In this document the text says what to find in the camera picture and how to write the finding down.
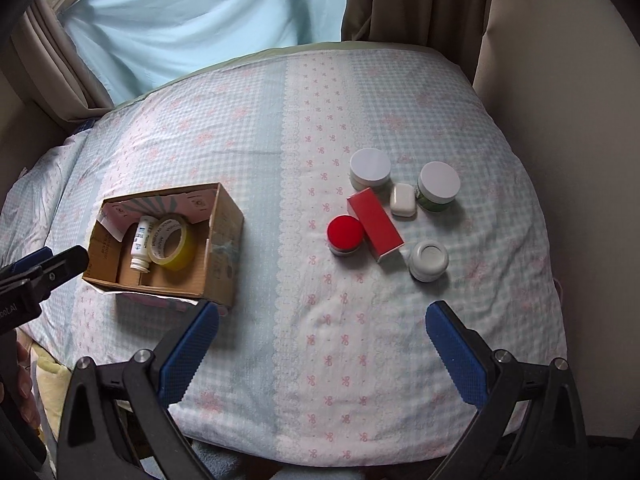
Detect wide white lid jar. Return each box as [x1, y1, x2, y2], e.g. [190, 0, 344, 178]
[348, 148, 392, 192]

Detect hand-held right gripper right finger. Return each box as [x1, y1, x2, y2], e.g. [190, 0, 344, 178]
[424, 300, 592, 480]

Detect light blue sheet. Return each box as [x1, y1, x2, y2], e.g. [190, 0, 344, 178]
[61, 0, 351, 107]

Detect pale yellow cloth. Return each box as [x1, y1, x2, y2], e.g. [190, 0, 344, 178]
[27, 342, 72, 443]

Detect person's left hand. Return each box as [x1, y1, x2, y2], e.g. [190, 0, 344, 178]
[0, 341, 41, 431]

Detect red lid jar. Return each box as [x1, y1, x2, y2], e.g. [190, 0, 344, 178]
[327, 215, 365, 258]

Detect small white rounded case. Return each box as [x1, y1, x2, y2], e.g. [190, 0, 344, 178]
[390, 183, 417, 219]

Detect red rectangular carton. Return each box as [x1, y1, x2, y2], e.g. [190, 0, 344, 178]
[346, 187, 405, 264]

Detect cardboard box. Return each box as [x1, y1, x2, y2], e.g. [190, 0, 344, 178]
[81, 182, 245, 307]

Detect green label white lid jar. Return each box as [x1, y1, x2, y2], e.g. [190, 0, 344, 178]
[416, 161, 461, 213]

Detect yellow tape roll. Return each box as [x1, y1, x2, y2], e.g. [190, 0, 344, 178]
[148, 213, 197, 271]

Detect white pill bottle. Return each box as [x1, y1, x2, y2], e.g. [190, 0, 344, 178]
[130, 215, 154, 273]

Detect beige curtain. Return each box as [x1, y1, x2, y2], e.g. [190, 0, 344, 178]
[9, 0, 117, 133]

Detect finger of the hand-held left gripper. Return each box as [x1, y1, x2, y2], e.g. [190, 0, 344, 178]
[0, 246, 54, 282]
[22, 244, 90, 308]

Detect small white round jar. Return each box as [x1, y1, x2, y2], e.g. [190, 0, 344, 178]
[408, 240, 450, 282]

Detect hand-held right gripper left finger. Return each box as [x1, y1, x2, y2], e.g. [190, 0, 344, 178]
[56, 302, 221, 480]

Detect brown curtain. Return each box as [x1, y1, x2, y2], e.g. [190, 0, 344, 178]
[341, 0, 496, 83]

